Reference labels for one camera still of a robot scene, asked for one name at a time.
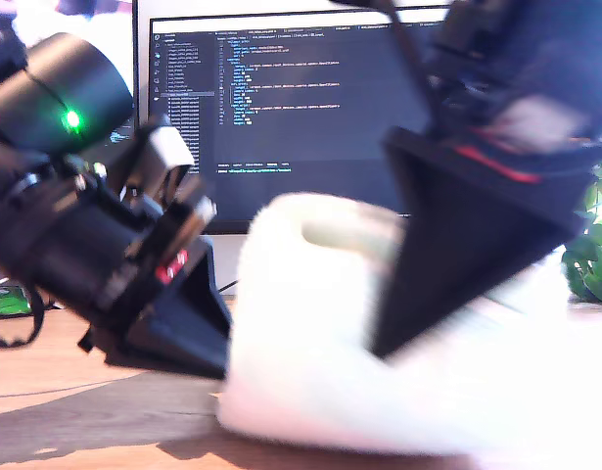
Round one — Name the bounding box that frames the green leafy houseplant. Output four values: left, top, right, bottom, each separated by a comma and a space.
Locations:
562, 156, 602, 306

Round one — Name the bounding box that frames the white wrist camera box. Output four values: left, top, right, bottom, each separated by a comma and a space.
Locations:
116, 115, 197, 205

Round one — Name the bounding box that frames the black Huawei monitor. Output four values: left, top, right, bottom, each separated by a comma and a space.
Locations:
146, 7, 453, 235

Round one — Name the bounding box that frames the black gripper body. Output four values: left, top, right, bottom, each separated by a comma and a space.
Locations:
0, 164, 217, 354

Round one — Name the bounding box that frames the pastel checked tea towel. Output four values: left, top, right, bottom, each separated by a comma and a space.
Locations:
216, 192, 602, 470

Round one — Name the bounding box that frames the green pouch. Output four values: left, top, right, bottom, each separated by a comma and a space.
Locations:
0, 286, 32, 317

